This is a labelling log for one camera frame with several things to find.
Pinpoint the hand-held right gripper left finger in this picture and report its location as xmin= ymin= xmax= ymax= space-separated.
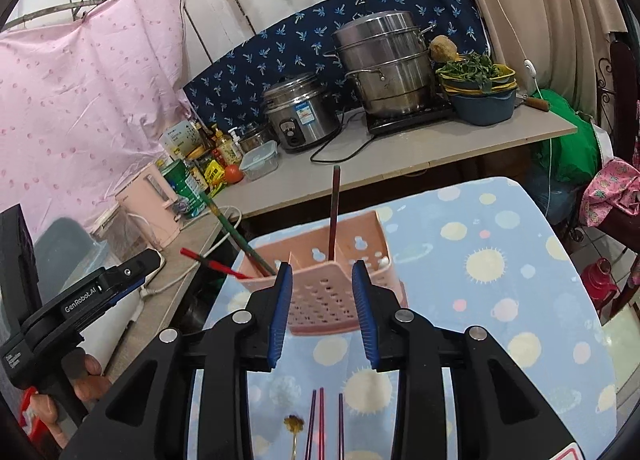
xmin=75 ymin=263 xmax=293 ymax=460

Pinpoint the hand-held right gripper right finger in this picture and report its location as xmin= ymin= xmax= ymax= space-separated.
xmin=351 ymin=261 xmax=588 ymax=460

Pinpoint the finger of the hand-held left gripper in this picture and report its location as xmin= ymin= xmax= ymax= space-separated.
xmin=22 ymin=249 xmax=166 ymax=341

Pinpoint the pink perforated utensil basket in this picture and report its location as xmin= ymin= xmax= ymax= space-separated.
xmin=236 ymin=210 xmax=408 ymax=337

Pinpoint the green chopstick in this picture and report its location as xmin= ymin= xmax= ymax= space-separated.
xmin=199 ymin=190 xmax=278 ymax=277

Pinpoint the dark red chopstick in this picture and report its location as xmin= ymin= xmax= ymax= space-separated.
xmin=305 ymin=389 xmax=318 ymax=460
xmin=327 ymin=165 xmax=343 ymax=261

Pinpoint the person's left hand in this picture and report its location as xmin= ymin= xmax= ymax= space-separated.
xmin=29 ymin=352 xmax=107 ymax=449

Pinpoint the pink electric kettle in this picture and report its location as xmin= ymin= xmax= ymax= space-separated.
xmin=115 ymin=163 xmax=182 ymax=251

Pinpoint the gold metal spoon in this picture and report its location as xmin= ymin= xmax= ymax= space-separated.
xmin=282 ymin=415 xmax=306 ymax=460

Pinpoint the green tin can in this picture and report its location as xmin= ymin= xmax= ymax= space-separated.
xmin=161 ymin=159 xmax=207 ymax=218

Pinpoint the blue planet print tablecloth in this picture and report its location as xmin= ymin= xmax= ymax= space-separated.
xmin=202 ymin=176 xmax=618 ymax=460

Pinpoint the yellow snack packet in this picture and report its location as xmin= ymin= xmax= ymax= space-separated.
xmin=205 ymin=163 xmax=227 ymax=191

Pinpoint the clear lidded food container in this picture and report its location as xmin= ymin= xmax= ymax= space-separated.
xmin=240 ymin=140 xmax=279 ymax=181

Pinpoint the pink dotted cloth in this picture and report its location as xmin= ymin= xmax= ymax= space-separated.
xmin=0 ymin=0 xmax=196 ymax=241

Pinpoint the white printed carton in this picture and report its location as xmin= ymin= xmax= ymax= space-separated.
xmin=160 ymin=120 xmax=202 ymax=157

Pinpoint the yellow soap bottle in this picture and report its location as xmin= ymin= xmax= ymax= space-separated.
xmin=220 ymin=127 xmax=244 ymax=166

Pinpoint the small pot with glass lid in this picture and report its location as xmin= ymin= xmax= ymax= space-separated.
xmin=237 ymin=123 xmax=274 ymax=153

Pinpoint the wooden counter shelf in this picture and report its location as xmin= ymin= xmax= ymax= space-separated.
xmin=105 ymin=103 xmax=578 ymax=381

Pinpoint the black induction cooktop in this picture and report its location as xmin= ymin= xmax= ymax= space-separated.
xmin=365 ymin=100 xmax=456 ymax=135

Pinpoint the steel rice cooker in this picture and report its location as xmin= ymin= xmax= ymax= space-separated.
xmin=262 ymin=73 xmax=343 ymax=151

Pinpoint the red bottle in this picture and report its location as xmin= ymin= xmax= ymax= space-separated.
xmin=580 ymin=257 xmax=624 ymax=319

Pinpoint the blue basin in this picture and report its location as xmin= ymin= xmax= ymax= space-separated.
xmin=450 ymin=88 xmax=518 ymax=127

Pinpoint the steel steamer pot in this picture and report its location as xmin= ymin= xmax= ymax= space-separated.
xmin=322 ymin=11 xmax=438 ymax=118

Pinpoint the yellow colander with greens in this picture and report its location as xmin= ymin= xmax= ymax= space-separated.
xmin=435 ymin=53 xmax=518 ymax=94

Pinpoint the green bag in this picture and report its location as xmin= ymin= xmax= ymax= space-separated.
xmin=532 ymin=89 xmax=613 ymax=186

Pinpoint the pink patterned cloth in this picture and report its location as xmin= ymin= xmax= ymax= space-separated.
xmin=580 ymin=157 xmax=640 ymax=229

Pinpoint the dried loofah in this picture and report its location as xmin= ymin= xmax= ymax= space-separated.
xmin=429 ymin=35 xmax=459 ymax=64

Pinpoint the navy patterned cloth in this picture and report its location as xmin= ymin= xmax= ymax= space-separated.
xmin=182 ymin=0 xmax=488 ymax=133

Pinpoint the dark wooden chair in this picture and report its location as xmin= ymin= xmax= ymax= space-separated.
xmin=595 ymin=40 xmax=640 ymax=291

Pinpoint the beige curtain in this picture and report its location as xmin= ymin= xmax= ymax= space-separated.
xmin=440 ymin=0 xmax=627 ymax=107

